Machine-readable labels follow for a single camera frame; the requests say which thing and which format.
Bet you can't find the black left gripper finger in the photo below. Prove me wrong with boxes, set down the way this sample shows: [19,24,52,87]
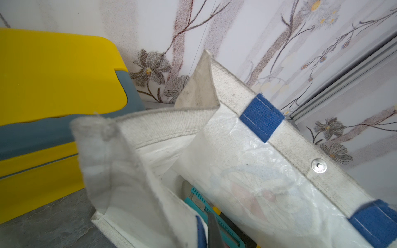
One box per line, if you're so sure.
[207,212,225,248]

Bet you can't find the teal art knife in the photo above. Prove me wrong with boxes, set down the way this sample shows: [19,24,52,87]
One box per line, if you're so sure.
[183,187,246,248]

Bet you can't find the black yellow art knife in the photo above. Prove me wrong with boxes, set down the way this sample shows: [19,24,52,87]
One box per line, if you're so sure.
[213,207,259,248]

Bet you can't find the white tote pouch blue handles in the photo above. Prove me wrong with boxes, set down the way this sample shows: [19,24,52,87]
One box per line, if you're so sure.
[70,51,397,248]

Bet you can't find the yellow storage box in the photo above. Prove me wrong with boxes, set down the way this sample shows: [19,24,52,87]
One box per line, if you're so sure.
[1,28,144,223]

